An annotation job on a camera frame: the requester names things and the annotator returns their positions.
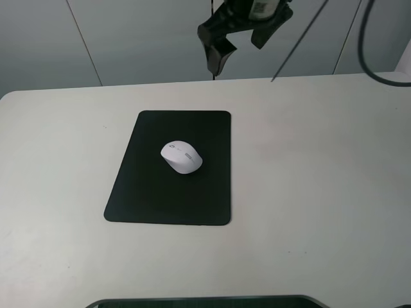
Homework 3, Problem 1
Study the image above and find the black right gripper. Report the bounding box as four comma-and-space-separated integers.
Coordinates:
198, 0, 293, 76

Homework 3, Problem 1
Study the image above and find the white wireless computer mouse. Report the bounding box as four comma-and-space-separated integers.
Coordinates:
161, 141, 203, 175

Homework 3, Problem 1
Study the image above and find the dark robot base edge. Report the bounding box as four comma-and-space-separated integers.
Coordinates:
88, 295, 326, 307

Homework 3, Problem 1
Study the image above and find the black rectangular mouse pad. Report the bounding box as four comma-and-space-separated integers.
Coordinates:
103, 110, 232, 226

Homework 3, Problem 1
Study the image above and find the thin black cable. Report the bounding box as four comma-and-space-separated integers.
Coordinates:
270, 0, 328, 83

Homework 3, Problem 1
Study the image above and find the thick black cable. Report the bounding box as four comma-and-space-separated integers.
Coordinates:
358, 0, 411, 87

